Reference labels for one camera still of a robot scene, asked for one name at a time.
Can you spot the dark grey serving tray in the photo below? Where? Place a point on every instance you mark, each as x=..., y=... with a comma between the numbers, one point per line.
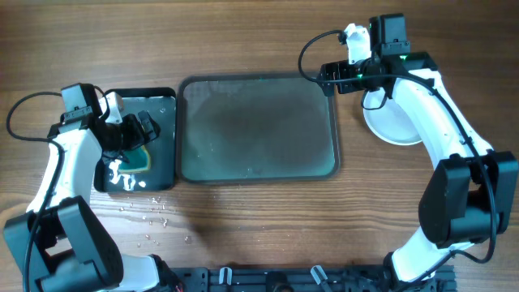
x=255, y=128

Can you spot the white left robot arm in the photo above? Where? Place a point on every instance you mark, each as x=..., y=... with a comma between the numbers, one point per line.
x=59, y=244

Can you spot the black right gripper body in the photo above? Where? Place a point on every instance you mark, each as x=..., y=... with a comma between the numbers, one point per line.
x=334, y=77

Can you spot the white plate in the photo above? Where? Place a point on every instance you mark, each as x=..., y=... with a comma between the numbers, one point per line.
x=387, y=120

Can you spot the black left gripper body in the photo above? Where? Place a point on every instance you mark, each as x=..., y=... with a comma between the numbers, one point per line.
x=138, y=131

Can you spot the black water tray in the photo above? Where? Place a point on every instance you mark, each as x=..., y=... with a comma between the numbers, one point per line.
x=161, y=103

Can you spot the green yellow sponge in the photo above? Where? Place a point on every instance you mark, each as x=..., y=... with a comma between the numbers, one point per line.
x=135, y=161

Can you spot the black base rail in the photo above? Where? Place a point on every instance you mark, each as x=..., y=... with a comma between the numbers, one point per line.
x=362, y=278

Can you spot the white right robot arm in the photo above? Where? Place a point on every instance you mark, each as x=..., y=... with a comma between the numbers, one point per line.
x=468, y=200

